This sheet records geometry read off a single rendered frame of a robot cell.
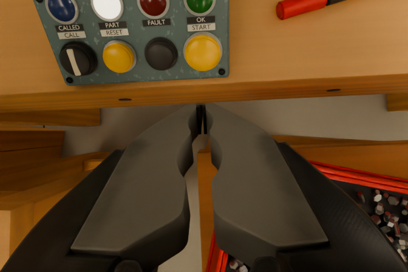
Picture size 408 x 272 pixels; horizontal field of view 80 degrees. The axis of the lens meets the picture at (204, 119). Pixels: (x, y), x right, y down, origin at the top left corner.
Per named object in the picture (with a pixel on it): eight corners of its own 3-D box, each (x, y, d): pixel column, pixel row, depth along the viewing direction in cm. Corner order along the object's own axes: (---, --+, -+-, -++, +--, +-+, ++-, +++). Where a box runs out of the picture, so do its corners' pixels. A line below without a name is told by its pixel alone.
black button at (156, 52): (176, 66, 21) (175, 71, 20) (149, 68, 21) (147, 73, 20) (173, 38, 20) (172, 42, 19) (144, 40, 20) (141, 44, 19)
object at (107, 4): (125, 19, 19) (118, 11, 18) (98, 21, 19) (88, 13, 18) (124, -4, 19) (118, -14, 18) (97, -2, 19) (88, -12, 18)
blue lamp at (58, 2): (82, 22, 19) (71, 13, 18) (54, 23, 19) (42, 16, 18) (81, -1, 19) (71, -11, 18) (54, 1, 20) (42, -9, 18)
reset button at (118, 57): (137, 68, 21) (133, 73, 20) (110, 70, 21) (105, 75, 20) (131, 40, 20) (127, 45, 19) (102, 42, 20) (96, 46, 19)
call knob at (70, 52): (99, 71, 22) (93, 77, 21) (70, 73, 22) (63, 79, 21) (90, 42, 20) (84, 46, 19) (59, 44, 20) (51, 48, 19)
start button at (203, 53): (220, 67, 21) (221, 71, 20) (187, 68, 21) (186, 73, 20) (220, 32, 20) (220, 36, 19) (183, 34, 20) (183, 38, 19)
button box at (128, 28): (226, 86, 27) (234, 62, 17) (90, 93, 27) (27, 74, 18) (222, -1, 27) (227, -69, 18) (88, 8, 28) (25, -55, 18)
